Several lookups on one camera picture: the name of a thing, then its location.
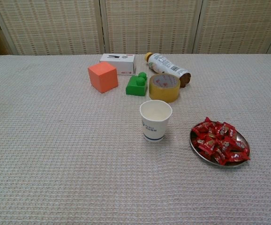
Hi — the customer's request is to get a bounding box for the orange foam cube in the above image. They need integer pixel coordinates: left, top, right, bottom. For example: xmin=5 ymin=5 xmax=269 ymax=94
xmin=87 ymin=61 xmax=119 ymax=94

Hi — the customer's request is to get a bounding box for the white labelled drink bottle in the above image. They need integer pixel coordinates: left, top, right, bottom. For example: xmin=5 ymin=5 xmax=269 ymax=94
xmin=145 ymin=52 xmax=192 ymax=89

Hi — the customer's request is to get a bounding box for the white stapler box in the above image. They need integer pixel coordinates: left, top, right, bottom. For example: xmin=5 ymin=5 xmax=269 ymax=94
xmin=99 ymin=53 xmax=136 ymax=76

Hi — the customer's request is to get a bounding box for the silver metal plate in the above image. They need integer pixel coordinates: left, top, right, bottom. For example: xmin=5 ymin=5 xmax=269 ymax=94
xmin=189 ymin=121 xmax=251 ymax=167

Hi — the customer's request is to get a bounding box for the green toy brick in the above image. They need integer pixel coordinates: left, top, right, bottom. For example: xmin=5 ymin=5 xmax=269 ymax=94
xmin=125 ymin=72 xmax=148 ymax=97

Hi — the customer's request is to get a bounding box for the beige woven tablecloth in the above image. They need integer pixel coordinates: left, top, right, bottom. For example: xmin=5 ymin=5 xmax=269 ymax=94
xmin=0 ymin=53 xmax=271 ymax=225

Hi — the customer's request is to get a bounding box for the white paper cup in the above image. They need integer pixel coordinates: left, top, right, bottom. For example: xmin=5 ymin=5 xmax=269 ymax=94
xmin=139 ymin=100 xmax=173 ymax=143

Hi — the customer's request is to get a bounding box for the yellow tape roll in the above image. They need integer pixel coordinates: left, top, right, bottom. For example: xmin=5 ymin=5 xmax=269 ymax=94
xmin=149 ymin=73 xmax=181 ymax=103

